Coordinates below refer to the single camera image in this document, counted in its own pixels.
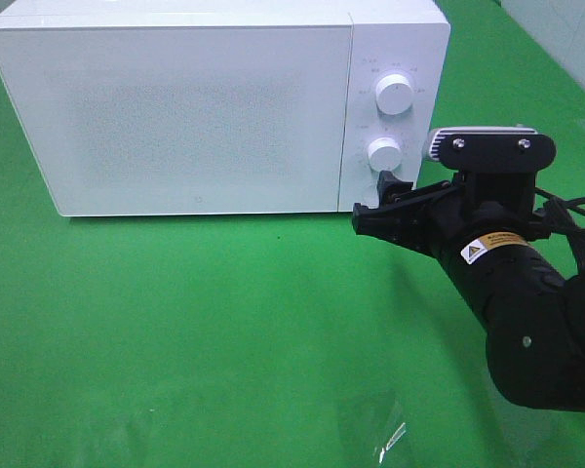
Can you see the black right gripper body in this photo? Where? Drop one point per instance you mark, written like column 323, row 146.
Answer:
column 433, row 218

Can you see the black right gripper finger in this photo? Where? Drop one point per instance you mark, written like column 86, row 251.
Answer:
column 373, row 222
column 390, row 188

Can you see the round door release button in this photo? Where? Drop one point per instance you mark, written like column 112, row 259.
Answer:
column 370, row 196

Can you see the white microwave door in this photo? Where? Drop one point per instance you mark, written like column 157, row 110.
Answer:
column 182, row 121

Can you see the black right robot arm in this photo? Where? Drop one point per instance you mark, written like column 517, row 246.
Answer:
column 521, row 271

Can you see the lower white microwave knob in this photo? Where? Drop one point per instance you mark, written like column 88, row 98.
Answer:
column 384, row 154

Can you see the white microwave knob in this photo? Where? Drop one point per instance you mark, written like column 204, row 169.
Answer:
column 384, row 154
column 394, row 94

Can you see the upper white microwave knob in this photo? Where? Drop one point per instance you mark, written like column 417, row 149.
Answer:
column 394, row 94

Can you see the white microwave oven body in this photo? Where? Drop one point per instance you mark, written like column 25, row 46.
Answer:
column 407, row 37

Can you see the clear tape strip front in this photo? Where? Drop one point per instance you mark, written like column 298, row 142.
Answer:
column 373, row 431

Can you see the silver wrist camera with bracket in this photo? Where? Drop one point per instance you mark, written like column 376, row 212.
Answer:
column 493, row 164

